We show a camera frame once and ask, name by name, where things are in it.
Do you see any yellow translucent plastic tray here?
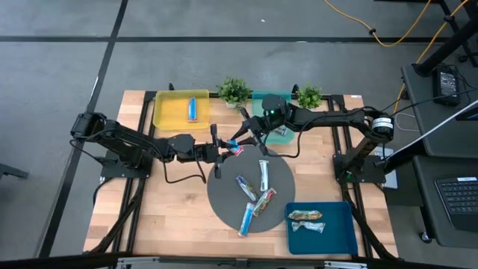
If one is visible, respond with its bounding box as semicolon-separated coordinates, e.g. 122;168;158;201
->
152;88;211;132

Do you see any green and red granola bar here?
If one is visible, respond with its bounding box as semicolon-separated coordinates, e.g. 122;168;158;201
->
252;187;278;217

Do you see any white and teal granola bar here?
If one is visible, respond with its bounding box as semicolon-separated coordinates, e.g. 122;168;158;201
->
291;220;326;235

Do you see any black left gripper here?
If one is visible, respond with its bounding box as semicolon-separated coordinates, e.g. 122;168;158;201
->
193;124;236;179

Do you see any black desk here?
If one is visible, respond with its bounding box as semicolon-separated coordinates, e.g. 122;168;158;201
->
401;63;478;247

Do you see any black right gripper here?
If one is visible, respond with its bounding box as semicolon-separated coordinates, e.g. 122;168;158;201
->
229;107;270;157

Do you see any black metal table frame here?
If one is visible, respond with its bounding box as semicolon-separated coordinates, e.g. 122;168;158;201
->
89;84;399;262

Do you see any dark blue plastic tray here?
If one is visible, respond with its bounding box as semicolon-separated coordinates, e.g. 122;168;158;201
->
285;201;359;256

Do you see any round grey woven placemat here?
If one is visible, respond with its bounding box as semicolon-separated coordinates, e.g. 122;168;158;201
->
206;146;297;235

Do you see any teal translucent plastic tray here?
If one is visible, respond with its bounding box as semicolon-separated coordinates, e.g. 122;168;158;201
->
251;89;295;146

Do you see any black chair base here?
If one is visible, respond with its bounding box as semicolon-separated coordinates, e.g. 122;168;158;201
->
0;163;30;181

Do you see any blue and red granola bar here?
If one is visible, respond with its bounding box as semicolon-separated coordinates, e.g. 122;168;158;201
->
238;202;256;239
187;96;199;123
226;139;245;157

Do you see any dark green granola bar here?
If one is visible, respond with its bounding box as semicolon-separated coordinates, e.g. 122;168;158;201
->
287;209;323;221

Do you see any black laptop keyboard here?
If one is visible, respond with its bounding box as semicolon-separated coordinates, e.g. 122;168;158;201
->
434;176;478;232

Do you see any purple and silver granola bar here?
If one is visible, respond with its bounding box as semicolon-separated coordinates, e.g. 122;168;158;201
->
235;174;259;202

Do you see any bushy green potted plant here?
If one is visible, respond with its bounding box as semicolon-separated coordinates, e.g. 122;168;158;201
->
216;76;253;111

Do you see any yellow extension cable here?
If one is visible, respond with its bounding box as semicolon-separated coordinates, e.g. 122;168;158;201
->
323;0;433;49
390;0;471;117

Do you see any grey metal bar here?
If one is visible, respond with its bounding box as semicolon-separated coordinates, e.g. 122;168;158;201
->
397;99;478;152

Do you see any small green potted plant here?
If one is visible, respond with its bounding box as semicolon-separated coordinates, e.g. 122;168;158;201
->
295;84;324;110

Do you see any black power adapter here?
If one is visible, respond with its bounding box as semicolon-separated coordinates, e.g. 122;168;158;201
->
432;66;461;108

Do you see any black desk leg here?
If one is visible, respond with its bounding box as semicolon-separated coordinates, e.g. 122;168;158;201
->
412;0;478;78

